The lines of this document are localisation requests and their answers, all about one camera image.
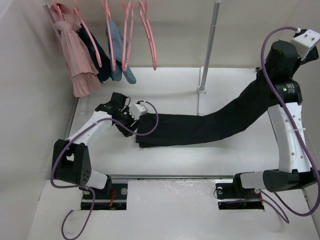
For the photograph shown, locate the black trousers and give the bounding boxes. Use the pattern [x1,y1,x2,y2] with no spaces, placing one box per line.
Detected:
[134,47,320,149]

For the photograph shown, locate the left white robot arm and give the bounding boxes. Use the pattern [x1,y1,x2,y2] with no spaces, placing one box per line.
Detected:
[50,92,147,199]

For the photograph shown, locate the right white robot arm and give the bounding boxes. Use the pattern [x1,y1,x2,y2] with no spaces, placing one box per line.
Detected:
[231,40,317,197]

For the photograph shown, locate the pink hanger with denim garment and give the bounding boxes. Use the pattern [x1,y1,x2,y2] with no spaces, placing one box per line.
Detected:
[100,0,116,71]

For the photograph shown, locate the pink hanger with navy garment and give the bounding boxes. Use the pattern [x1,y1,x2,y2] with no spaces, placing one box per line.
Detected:
[72,0,103,68]

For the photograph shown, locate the navy blue garment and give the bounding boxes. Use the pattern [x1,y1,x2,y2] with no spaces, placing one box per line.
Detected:
[77,24,115,84]

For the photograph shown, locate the pink pleated garment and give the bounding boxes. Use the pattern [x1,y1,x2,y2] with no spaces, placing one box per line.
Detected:
[58,4,102,98]

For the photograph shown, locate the light blue denim garment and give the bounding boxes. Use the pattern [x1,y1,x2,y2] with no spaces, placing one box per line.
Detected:
[109,20,137,85]

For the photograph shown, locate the grey metal rack pole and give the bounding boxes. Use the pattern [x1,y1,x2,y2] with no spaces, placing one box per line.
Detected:
[198,0,222,94]

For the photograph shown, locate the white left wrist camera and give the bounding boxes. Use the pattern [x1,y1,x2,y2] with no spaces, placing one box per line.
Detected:
[129,103,148,121]

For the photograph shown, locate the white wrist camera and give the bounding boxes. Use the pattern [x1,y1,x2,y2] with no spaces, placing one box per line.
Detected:
[290,29,320,61]
[129,103,148,121]

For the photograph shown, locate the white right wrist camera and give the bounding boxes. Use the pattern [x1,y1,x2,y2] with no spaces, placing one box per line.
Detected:
[290,29,320,61]

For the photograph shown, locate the metal rail at table front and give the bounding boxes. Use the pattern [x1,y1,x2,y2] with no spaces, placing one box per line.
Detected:
[110,174,234,180]

